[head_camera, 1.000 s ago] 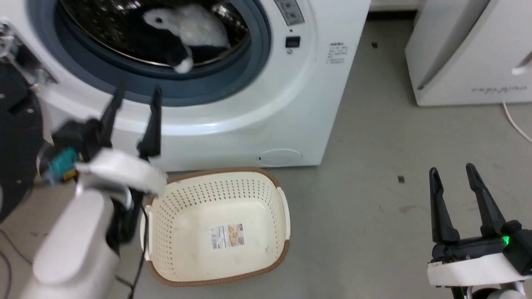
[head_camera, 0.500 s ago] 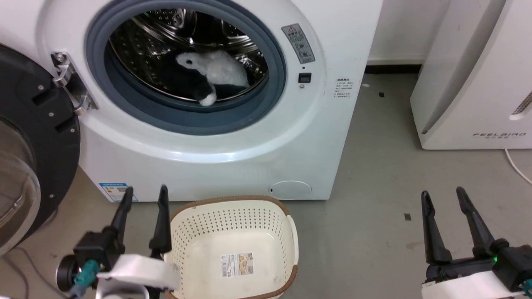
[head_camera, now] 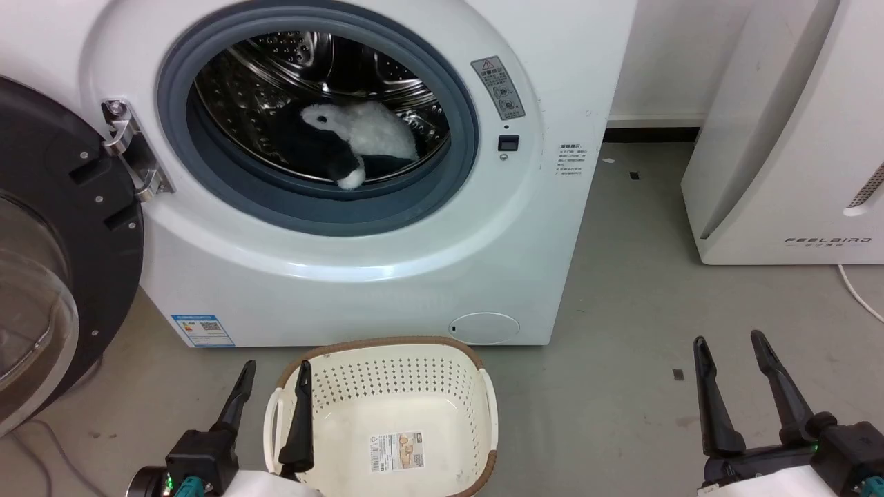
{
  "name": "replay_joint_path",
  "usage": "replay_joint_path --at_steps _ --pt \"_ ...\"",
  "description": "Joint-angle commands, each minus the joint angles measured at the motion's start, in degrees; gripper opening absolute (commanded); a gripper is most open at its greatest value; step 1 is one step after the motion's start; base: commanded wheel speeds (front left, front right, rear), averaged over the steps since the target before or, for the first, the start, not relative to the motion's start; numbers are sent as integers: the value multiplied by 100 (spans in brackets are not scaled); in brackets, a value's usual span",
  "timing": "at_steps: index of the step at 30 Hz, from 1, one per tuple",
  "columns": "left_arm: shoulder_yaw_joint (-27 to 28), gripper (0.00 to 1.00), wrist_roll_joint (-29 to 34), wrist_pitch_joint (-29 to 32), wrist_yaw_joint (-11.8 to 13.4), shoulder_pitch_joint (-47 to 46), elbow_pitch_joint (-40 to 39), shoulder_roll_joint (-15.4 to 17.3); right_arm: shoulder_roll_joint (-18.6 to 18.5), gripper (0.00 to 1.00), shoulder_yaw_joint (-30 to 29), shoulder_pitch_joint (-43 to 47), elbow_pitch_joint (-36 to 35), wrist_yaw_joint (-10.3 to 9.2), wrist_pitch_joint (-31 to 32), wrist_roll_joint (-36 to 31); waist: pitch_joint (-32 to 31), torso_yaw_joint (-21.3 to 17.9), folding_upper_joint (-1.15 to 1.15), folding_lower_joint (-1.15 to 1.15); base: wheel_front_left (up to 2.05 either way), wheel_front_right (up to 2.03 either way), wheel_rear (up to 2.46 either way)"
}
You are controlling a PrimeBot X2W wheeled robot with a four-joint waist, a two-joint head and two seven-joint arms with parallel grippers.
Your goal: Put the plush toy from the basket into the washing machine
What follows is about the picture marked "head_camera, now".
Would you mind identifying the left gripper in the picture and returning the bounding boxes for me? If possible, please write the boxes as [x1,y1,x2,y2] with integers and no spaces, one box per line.
[131,360,324,497]

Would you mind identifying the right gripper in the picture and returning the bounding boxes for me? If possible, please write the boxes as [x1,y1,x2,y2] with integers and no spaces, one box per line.
[693,330,884,497]

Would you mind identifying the black and white plush toy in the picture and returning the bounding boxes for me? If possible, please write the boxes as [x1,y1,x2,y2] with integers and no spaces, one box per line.
[273,101,422,191]

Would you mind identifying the cream perforated laundry basket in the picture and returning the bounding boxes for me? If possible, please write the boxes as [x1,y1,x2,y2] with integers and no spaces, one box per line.
[262,336,499,497]

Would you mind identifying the basket product label sticker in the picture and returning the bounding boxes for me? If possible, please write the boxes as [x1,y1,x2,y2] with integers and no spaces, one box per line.
[368,432,425,474]

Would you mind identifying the white front-load washing machine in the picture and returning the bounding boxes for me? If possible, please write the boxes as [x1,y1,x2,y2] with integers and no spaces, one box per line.
[0,0,640,349]

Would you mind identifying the blue energy label sticker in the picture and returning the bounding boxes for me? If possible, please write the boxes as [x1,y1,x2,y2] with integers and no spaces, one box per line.
[171,315,236,348]

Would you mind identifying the grey rubber door gasket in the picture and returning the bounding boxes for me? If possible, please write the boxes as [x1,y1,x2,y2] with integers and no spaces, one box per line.
[157,2,479,237]

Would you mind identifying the black round washer door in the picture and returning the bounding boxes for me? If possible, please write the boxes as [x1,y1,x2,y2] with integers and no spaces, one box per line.
[0,75,146,437]

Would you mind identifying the oval filter cover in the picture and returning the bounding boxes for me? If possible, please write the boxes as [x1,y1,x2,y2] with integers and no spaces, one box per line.
[449,312,521,344]

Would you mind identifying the white Feelbird appliance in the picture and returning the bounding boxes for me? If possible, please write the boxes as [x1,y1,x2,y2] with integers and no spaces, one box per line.
[680,0,884,266]

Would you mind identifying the chrome door hinge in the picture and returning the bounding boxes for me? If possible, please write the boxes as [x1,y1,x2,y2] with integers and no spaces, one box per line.
[102,99,173,203]

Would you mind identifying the small printed text sticker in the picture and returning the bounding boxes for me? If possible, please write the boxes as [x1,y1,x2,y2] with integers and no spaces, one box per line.
[558,144,588,177]

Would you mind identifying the steel washer drum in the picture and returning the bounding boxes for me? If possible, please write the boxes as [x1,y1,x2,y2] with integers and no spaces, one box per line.
[193,31,451,186]

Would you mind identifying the grey warning label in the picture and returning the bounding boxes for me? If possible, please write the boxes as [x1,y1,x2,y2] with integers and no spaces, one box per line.
[471,56,526,121]

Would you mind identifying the white power cable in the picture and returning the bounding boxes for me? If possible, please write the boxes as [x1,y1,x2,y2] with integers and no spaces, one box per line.
[838,264,884,324]

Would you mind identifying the thin grey floor cable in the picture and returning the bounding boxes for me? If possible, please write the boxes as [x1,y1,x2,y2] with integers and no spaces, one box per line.
[0,420,108,497]

